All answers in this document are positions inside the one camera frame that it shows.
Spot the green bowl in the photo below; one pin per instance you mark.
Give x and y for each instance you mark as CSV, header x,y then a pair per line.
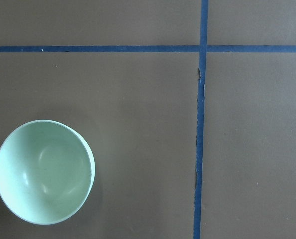
x,y
47,171

